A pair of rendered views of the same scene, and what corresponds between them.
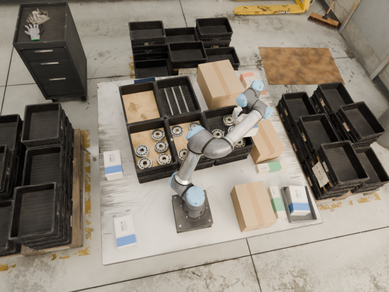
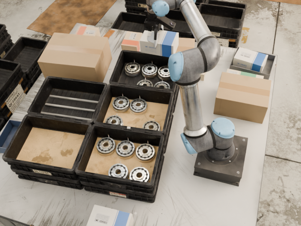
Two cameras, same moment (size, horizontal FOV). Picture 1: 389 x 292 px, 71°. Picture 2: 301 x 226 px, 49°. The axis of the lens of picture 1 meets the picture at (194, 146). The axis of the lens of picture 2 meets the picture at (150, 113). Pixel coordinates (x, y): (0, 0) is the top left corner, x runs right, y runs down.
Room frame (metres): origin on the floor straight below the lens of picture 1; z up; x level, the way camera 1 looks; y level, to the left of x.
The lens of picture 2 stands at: (0.28, 0.86, 2.37)
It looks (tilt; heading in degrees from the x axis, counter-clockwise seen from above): 52 degrees down; 311
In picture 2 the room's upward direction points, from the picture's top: 5 degrees counter-clockwise
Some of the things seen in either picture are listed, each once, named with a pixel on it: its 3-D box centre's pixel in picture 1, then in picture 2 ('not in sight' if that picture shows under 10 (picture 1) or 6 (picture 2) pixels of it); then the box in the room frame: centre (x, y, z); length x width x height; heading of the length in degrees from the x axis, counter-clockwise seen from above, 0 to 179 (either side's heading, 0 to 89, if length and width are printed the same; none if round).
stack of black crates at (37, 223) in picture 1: (45, 217); not in sight; (0.47, 1.10, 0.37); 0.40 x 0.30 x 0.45; 19
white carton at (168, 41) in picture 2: (244, 121); (159, 42); (1.19, -0.33, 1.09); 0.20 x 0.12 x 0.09; 19
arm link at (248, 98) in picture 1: (248, 99); (162, 4); (1.12, -0.27, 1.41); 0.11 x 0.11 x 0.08; 53
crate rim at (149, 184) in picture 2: (151, 144); (120, 153); (0.98, 0.31, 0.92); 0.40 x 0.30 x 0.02; 24
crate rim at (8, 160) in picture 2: (140, 102); (48, 141); (1.35, 0.48, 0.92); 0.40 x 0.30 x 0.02; 24
